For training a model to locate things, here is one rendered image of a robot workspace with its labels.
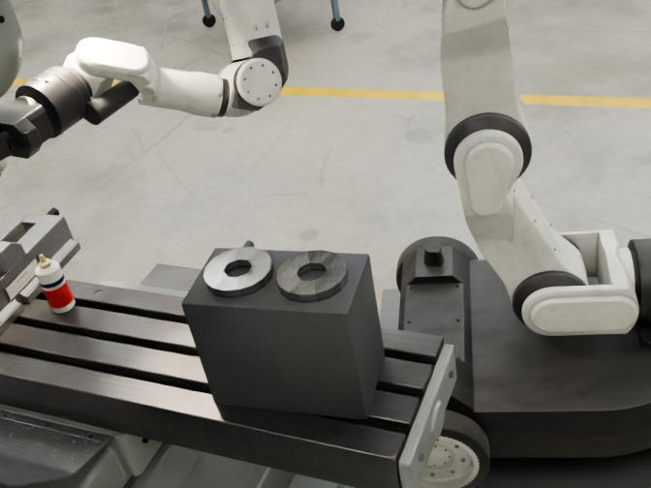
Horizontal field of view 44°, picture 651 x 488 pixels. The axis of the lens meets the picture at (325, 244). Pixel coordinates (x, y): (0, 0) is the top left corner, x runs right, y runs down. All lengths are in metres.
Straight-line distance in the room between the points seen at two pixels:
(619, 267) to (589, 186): 1.60
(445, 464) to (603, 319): 0.39
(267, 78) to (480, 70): 0.34
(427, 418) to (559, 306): 0.51
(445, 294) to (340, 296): 0.78
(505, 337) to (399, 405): 0.61
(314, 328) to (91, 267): 2.26
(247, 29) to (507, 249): 0.60
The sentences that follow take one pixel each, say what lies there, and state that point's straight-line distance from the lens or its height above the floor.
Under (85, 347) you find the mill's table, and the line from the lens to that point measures 1.33.
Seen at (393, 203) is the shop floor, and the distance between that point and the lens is 3.11.
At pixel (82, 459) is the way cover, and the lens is 1.25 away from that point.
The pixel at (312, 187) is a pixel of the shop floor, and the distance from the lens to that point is 3.29.
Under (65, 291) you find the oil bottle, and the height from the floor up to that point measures 0.94.
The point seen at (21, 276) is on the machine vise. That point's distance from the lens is 1.48.
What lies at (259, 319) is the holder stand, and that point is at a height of 1.07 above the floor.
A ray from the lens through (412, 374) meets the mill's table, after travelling 1.13.
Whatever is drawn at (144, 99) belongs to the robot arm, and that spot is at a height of 1.19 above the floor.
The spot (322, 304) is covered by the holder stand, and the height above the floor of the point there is 1.09.
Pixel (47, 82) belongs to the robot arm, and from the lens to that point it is 1.27.
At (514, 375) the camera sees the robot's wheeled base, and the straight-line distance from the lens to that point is 1.59.
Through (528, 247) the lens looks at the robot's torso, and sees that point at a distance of 1.50.
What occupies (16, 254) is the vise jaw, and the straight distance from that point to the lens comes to 1.46.
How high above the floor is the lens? 1.71
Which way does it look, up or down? 35 degrees down
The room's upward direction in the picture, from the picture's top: 11 degrees counter-clockwise
